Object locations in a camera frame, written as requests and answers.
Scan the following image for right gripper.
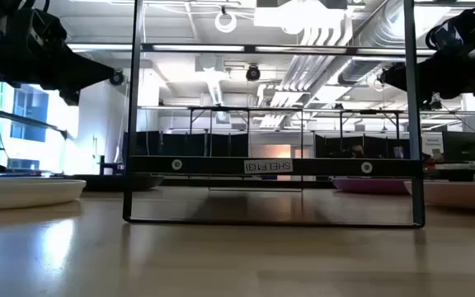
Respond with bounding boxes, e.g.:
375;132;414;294
379;51;475;111

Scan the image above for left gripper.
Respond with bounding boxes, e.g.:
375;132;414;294
14;40;115;106

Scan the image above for purple plate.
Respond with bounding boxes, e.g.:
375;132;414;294
331;177;412;196

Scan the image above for white plate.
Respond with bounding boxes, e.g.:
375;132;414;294
0;177;87;212

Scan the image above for white shelf label sticker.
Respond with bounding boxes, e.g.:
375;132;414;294
243;158;294;175

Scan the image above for black round hanging device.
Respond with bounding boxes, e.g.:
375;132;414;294
245;64;261;83
109;69;125;87

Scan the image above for blue window panes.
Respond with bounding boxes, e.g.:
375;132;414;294
9;84;51;144

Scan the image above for white paper sign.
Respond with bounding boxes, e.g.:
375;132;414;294
421;131;444;158

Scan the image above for black partition panel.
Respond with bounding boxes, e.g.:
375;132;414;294
122;130;250;158
314;134;411;160

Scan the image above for small black stand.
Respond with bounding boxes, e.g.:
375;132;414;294
98;155;125;177

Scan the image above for black computer monitor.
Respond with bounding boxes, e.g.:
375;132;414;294
442;130;475;163

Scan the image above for black metal table frame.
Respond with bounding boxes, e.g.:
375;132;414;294
187;106;304;158
338;109;402;141

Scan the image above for silver ceiling air duct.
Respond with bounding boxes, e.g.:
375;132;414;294
338;0;407;86

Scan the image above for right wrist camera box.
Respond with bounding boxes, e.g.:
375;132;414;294
425;21;466;51

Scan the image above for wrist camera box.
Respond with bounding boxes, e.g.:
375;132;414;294
425;21;466;51
25;6;68;46

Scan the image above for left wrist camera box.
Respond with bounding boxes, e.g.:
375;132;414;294
25;6;68;46

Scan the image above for white hanging ring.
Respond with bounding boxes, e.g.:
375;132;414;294
214;10;238;34

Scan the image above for black metal shelf frame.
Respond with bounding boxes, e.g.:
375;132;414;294
122;0;426;229

